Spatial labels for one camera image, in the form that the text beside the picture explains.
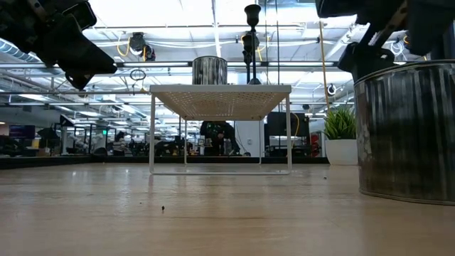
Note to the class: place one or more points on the green plant in white pot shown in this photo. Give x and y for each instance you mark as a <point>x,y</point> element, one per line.
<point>339,153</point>

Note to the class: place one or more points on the small black ceiling dome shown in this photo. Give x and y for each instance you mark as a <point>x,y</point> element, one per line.
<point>306,106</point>

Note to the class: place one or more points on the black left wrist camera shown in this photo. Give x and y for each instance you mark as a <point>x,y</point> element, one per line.
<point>83,14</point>

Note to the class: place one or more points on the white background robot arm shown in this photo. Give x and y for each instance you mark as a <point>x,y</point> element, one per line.
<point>80,142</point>

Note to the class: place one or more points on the small round ceiling reel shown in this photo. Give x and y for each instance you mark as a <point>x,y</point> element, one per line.
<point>331,89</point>

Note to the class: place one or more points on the silver ceiling air duct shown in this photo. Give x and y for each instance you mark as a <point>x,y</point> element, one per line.
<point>12,53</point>

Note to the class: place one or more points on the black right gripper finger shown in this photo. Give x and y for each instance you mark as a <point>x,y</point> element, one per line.
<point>366,60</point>
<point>355,8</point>

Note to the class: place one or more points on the black background screen panel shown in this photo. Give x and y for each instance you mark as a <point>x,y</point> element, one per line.
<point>284,124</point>

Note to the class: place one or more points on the background computer monitor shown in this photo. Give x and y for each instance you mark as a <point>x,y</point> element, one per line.
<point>22,131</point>

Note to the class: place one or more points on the person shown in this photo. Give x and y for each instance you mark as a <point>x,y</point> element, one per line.
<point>220,129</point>
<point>120,144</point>

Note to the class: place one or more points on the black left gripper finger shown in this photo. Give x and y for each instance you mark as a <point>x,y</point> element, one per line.
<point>80,80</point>
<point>78,53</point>

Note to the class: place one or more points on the tall black candlestick holder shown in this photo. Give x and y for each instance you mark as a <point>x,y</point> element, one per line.
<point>252,16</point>

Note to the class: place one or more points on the white perforated metal shelf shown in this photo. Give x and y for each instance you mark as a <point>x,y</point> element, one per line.
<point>220,89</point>

